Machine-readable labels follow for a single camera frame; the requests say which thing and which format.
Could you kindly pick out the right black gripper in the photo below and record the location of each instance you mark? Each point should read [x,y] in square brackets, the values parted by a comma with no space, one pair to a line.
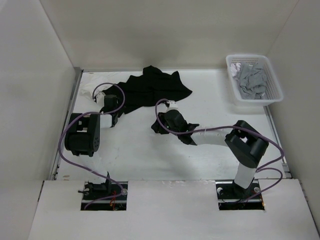
[157,129]

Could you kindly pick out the black tank top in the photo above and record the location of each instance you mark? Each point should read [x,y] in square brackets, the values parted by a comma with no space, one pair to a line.
[145,90]

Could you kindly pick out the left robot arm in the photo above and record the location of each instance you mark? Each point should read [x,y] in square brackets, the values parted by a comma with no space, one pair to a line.
[82,138]

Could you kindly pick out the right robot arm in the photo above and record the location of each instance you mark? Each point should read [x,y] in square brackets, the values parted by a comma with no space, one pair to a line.
[248,149]

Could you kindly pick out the white folded tank top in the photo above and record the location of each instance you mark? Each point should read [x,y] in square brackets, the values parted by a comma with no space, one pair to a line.
[90,88]

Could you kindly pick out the pale pink tank top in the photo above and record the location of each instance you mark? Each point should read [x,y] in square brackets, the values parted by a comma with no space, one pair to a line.
[235,69]

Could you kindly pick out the grey tank top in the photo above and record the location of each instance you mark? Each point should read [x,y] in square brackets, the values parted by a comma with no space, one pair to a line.
[252,81]

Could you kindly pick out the white plastic basket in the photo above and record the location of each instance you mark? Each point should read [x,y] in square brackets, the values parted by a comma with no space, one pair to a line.
[273,94]

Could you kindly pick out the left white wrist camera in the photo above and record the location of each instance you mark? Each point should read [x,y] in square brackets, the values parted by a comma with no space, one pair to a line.
[100,98]

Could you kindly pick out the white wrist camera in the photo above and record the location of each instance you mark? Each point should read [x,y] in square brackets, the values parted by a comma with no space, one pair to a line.
[100,98]
[171,105]

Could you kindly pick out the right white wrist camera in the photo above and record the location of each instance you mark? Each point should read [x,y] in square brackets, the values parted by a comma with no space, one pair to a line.
[171,105]

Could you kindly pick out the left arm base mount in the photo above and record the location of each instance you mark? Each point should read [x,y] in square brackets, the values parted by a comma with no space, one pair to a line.
[106,196]

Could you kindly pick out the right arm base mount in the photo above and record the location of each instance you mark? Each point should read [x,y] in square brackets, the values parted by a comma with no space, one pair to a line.
[231,197]

